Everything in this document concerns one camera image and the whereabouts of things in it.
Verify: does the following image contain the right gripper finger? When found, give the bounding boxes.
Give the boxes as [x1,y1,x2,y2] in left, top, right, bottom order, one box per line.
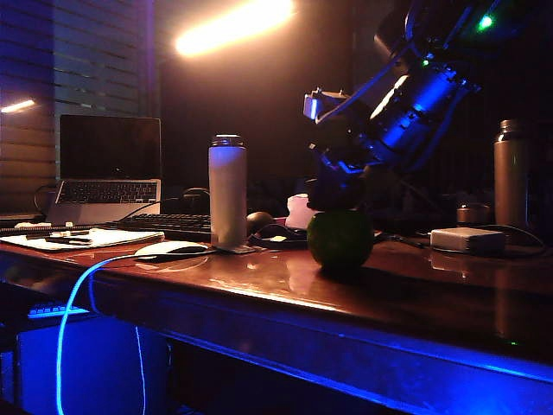
[358,166,377,212]
[307,170,326,212]

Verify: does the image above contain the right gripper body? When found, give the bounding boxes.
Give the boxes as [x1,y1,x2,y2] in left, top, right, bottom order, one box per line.
[308,124,392,195]

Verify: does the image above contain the black thermos bottle cap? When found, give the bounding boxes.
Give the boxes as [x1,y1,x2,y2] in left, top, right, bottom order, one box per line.
[312,189,366,214]

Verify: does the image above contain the green apple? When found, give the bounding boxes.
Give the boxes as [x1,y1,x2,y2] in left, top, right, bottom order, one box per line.
[306,208,375,270]

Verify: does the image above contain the white tall bottle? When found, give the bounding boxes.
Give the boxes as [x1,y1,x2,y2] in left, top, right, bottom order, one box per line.
[208,133,249,251]

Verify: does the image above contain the steel thermos bottle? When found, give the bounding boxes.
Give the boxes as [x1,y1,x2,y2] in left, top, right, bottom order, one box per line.
[493,119,533,231]

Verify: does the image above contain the pale plastic bag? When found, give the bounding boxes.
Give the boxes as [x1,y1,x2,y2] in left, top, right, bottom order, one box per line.
[284,193,319,231]

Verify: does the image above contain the dark rounded object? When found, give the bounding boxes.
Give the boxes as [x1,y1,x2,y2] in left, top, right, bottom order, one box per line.
[245,211,276,237]

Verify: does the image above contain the small metal cup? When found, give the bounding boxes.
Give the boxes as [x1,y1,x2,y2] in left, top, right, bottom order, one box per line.
[456,202,492,227]

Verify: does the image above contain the white power adapter box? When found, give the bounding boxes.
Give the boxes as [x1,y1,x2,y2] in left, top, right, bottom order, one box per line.
[429,227,507,257]

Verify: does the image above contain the black computer keyboard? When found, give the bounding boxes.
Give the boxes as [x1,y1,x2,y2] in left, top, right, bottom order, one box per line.
[103,213,213,242]

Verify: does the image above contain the white computer mouse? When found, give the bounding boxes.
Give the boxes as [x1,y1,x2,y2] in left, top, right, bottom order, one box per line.
[134,240,210,261]

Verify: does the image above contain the bright tube lamp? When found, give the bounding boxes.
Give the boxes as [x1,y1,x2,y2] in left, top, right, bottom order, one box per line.
[175,0,297,59]

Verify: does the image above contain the white paper notebook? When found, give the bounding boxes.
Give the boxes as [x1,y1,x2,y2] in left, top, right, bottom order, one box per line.
[0,227,166,252]

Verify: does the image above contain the silver laptop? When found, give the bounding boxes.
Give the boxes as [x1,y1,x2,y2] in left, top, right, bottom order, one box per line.
[46,114,163,226]

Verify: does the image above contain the black capped pen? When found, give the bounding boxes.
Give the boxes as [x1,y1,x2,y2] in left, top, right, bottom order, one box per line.
[45,235,94,246]

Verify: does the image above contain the black silver pen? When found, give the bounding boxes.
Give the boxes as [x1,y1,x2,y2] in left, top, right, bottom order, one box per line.
[25,230,90,240]

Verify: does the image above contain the window blinds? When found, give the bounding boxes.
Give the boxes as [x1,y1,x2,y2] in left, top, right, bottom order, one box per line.
[0,0,155,214]

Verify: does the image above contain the backlit keyboard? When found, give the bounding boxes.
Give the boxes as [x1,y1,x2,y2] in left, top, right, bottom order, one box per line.
[26,301,90,320]

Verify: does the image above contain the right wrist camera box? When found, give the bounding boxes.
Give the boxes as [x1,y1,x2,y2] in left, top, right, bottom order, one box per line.
[302,87,349,125]

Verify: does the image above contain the black adapter cable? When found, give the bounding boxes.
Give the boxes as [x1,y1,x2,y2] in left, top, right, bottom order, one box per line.
[474,223,548,260]

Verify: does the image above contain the thin white cable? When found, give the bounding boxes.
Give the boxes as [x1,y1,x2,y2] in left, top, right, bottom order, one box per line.
[134,326,149,415]

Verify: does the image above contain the black coiled cable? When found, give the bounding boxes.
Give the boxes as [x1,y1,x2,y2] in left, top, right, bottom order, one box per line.
[0,222,109,235]

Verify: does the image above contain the light glowing cable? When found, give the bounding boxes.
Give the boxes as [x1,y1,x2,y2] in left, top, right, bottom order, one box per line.
[54,252,150,415]

